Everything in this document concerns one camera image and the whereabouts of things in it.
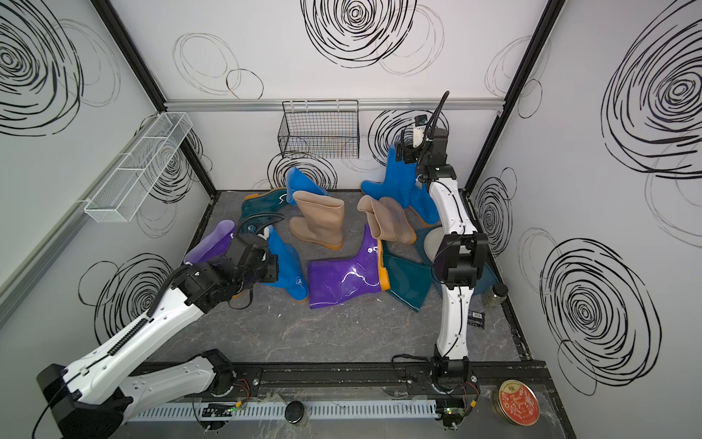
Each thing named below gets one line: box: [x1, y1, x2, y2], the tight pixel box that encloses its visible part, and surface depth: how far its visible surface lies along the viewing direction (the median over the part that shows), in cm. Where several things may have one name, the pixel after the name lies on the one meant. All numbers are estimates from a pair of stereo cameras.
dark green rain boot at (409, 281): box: [382, 240, 433, 313], surface depth 92 cm
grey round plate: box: [423, 226, 446, 264], surface depth 104 cm
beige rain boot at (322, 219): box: [288, 190, 345, 250], surface depth 87 cm
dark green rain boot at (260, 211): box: [236, 186, 288, 236], surface depth 111 cm
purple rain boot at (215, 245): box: [183, 219, 236, 264], surface depth 74 cm
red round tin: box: [492, 378, 541, 428], surface depth 69 cm
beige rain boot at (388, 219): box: [357, 195, 417, 246], surface depth 89 cm
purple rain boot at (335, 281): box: [308, 223, 391, 311], surface depth 88 cm
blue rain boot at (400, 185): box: [361, 144, 440, 225], surface depth 108 cm
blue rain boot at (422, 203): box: [408, 182, 441, 225], surface depth 108 cm
